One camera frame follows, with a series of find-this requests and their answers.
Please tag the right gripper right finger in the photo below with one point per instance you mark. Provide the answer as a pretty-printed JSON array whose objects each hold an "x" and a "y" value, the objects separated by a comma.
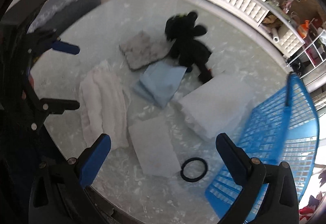
[{"x": 246, "y": 173}]

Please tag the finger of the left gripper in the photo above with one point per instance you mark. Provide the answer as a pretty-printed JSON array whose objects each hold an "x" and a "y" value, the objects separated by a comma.
[
  {"x": 65, "y": 47},
  {"x": 58, "y": 106}
]

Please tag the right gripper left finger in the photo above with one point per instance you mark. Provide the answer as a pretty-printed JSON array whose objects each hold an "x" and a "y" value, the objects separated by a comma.
[{"x": 83, "y": 170}]

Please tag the white knitted towel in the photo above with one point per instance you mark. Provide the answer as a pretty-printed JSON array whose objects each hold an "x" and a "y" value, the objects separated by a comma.
[{"x": 103, "y": 106}]

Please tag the grey speckled cloth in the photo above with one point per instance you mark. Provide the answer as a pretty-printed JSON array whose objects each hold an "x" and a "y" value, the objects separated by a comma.
[{"x": 142, "y": 50}]

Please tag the grey cushioned chair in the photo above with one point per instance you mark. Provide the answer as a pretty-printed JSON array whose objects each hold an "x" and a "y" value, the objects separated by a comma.
[{"x": 59, "y": 15}]

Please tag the blue plastic basket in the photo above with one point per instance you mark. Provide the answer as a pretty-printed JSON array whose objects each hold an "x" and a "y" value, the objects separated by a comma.
[{"x": 283, "y": 133}]

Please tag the small white folded cloth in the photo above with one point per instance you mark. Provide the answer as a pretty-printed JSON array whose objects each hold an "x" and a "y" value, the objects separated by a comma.
[{"x": 153, "y": 147}]

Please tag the large white folded cloth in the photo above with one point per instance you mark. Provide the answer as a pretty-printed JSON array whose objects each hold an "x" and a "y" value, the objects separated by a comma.
[{"x": 217, "y": 106}]

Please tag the light blue folded cloth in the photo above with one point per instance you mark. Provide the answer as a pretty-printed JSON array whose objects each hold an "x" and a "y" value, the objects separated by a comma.
[{"x": 159, "y": 83}]

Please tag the black dragon plush toy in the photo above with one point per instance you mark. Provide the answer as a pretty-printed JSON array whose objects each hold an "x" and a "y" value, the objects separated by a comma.
[{"x": 182, "y": 31}]

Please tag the white metal shelf rack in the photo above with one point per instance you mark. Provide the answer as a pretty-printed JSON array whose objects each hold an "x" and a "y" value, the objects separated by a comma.
[{"x": 309, "y": 62}]

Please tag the white paper towel roll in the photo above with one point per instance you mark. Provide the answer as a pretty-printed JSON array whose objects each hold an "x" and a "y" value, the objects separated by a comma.
[{"x": 275, "y": 35}]

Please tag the orange bag on cabinet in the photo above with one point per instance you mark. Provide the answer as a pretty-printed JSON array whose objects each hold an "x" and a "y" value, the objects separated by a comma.
[{"x": 303, "y": 29}]

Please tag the white tufted tv cabinet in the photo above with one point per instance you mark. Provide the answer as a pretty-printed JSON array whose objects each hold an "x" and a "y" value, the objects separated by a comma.
[{"x": 253, "y": 12}]

